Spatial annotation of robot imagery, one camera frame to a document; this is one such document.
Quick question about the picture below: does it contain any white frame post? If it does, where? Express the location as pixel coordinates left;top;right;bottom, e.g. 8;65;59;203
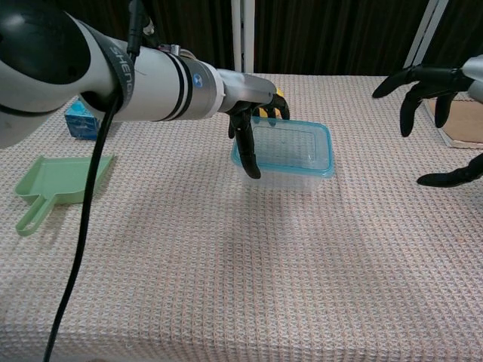
402;0;449;78
231;0;256;75

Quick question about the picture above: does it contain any blue container lid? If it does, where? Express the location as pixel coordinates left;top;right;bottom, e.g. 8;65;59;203
230;115;334;179

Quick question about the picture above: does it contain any blue cookie box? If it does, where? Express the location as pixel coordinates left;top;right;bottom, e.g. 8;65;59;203
63;99;102;142

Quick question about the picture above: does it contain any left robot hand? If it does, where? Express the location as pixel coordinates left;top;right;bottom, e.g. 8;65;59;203
217;69;291;180

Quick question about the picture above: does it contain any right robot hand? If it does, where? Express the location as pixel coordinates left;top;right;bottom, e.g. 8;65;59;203
372;54;483;189

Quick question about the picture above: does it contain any black pleated curtain panel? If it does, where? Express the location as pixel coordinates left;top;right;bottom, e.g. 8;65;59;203
417;0;483;76
253;0;431;77
63;0;242;73

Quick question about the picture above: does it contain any yellow ball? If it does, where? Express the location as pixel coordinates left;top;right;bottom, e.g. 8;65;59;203
258;87;285;118

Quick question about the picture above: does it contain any pink waffle tablecloth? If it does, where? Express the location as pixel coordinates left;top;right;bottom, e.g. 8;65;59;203
0;73;483;362

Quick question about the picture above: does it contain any clear blue-rimmed container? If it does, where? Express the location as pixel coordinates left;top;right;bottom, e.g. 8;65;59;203
233;120;337;195

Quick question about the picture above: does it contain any green plastic dustpan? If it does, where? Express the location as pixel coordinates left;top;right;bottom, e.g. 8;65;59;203
14;154;116;238

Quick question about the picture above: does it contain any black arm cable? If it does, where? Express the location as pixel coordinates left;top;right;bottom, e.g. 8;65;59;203
42;0;154;362

